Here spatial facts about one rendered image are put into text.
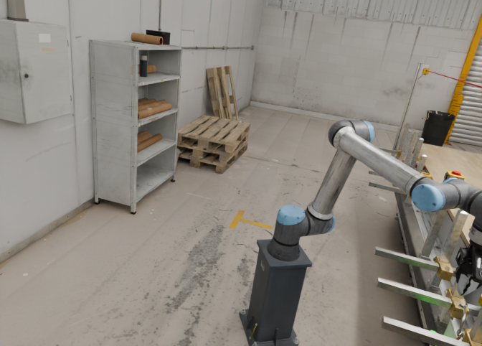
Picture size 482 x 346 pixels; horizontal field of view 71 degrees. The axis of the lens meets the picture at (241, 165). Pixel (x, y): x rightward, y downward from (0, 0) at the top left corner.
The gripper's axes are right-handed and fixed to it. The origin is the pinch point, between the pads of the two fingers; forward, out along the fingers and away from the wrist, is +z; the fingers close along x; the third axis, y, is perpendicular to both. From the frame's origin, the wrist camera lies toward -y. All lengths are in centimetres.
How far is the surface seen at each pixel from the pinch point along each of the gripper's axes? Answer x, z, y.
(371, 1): 53, -178, 779
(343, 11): 111, -152, 779
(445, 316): -6.5, 25.7, 20.0
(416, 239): -7, 31, 94
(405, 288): 12.3, 15.9, 16.4
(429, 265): -1.2, 16.6, 41.2
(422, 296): 5.4, 17.1, 16.2
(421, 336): 10.0, 15.7, -8.8
